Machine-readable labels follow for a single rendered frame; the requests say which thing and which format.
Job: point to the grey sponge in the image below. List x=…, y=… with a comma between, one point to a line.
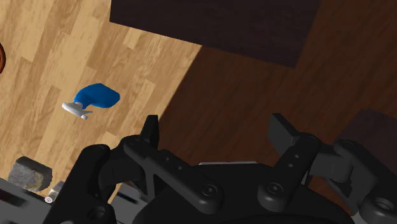
x=30, y=176

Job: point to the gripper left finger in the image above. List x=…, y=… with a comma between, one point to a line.
x=173, y=169

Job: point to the brown round object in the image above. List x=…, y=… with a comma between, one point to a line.
x=1, y=59

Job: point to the small white cylinder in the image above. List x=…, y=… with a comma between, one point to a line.
x=53, y=193

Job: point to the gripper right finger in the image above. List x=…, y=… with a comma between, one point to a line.
x=294, y=164

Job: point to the grey appliance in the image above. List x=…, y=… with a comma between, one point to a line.
x=18, y=208

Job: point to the blue spray bottle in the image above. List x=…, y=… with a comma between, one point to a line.
x=94, y=97

